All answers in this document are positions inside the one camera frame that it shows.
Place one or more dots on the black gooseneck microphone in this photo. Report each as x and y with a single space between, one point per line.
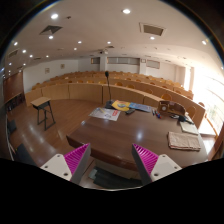
109 102

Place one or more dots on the brown wooden box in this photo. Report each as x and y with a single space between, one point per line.
165 106

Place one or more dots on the black remote control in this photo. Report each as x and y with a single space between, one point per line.
130 111

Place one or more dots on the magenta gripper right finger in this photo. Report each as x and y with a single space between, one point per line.
151 166

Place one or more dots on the blue printed paper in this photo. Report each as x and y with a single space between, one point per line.
141 107

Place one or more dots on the white printed paper sheet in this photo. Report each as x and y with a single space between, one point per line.
103 113

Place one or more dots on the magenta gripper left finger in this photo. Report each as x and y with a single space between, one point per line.
70 166

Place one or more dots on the small wooden side desk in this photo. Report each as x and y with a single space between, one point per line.
43 104

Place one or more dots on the beige notebook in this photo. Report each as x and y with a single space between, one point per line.
189 128

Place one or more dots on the red and blue pens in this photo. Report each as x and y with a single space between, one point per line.
157 114

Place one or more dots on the yellow booklet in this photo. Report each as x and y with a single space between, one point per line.
121 105

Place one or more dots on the beige folded towel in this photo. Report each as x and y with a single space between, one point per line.
183 141

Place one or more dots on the curved wooden bench row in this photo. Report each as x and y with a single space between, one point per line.
97 93

